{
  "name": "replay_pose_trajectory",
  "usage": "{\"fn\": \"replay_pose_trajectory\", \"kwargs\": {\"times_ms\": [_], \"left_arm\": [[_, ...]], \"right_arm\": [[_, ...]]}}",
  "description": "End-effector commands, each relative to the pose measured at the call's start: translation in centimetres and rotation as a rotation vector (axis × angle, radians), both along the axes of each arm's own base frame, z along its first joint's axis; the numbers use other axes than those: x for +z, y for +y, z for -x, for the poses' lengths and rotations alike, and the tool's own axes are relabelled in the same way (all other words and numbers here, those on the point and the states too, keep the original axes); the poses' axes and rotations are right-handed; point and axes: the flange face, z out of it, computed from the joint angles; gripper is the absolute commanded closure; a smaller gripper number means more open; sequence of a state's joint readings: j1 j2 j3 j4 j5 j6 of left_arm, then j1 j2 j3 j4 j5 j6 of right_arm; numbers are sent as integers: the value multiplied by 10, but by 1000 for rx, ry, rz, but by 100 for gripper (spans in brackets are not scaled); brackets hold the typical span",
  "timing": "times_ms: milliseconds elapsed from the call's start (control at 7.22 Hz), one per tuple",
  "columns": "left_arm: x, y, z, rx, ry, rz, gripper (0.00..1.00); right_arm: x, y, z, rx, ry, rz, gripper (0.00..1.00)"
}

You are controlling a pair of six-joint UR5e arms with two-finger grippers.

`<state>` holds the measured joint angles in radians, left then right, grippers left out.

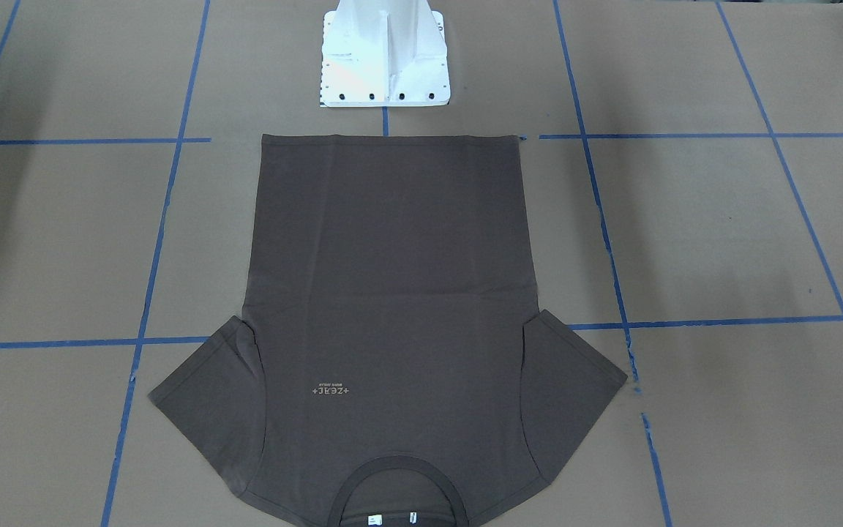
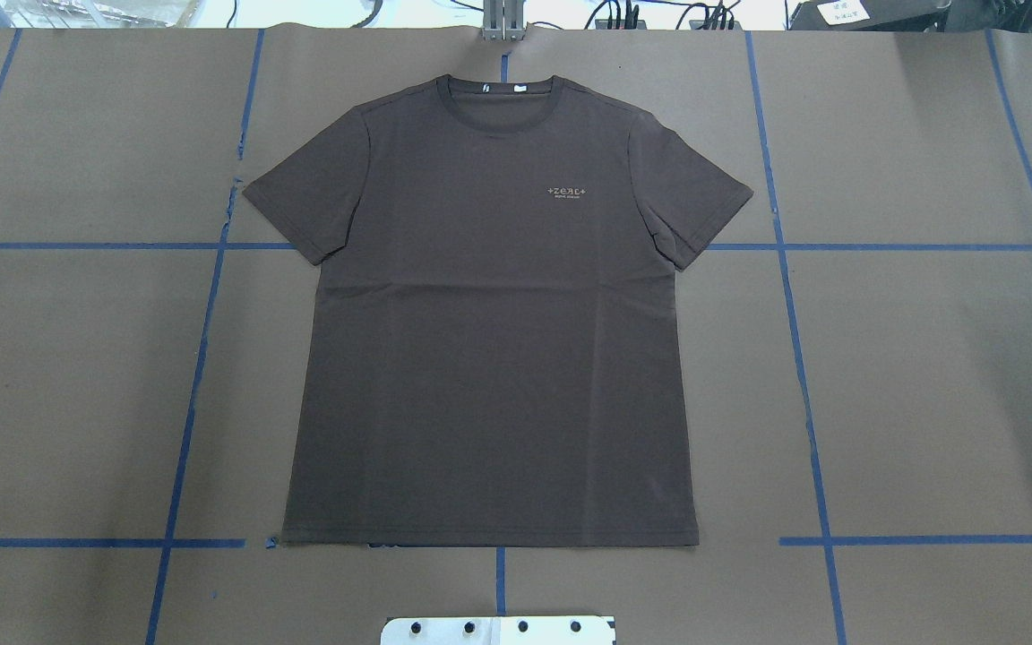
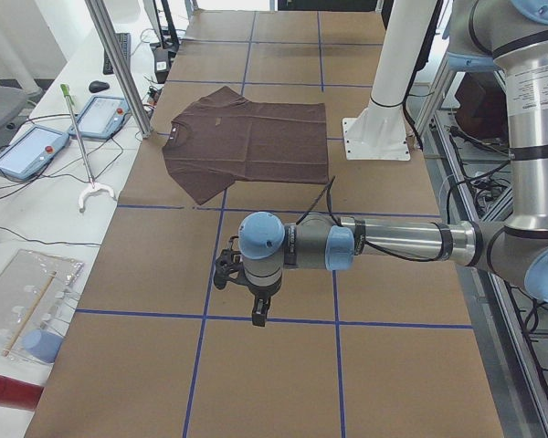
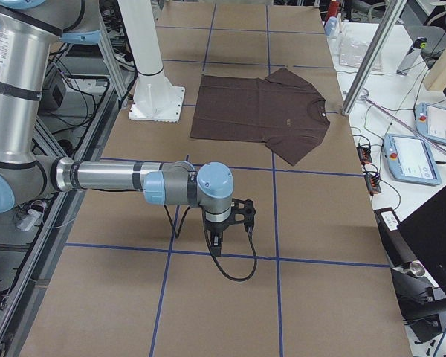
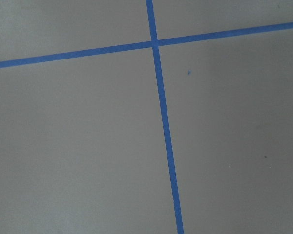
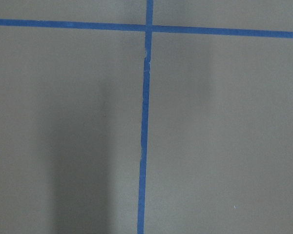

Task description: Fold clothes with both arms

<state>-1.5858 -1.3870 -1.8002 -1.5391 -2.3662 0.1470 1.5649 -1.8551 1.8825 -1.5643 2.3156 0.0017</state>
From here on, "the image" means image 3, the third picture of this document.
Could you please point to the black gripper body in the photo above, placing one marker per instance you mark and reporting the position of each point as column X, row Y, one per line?
column 260, row 292

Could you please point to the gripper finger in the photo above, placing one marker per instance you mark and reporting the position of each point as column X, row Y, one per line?
column 259, row 317

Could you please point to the dark brown t-shirt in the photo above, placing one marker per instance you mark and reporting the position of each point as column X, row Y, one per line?
column 223, row 138

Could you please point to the white central pillar base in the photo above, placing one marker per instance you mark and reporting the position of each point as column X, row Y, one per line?
column 379, row 132

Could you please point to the reacher grabber tool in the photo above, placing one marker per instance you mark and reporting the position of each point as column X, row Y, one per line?
column 93, row 186

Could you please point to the blue plastic cap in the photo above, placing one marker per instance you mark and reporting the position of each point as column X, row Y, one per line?
column 42, row 344

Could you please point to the clear plastic bag sheet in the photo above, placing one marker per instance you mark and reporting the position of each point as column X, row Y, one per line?
column 21, row 280

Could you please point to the teach pendant far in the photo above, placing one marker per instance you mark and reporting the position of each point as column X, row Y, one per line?
column 102, row 116

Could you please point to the teach pendant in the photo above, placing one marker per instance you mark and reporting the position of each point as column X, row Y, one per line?
column 102, row 116
column 32, row 152

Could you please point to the wooden stick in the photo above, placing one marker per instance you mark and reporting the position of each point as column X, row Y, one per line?
column 24, row 320

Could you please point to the black computer mouse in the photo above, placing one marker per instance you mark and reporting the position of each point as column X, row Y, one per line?
column 97, row 86

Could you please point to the red cylinder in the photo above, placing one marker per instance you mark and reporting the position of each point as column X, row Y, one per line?
column 18, row 394

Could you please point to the teach pendant near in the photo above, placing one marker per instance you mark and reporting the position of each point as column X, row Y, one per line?
column 32, row 152

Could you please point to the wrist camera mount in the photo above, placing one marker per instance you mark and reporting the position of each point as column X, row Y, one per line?
column 229, row 266

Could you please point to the aluminium frame post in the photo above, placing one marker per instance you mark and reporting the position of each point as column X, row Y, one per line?
column 106, row 32

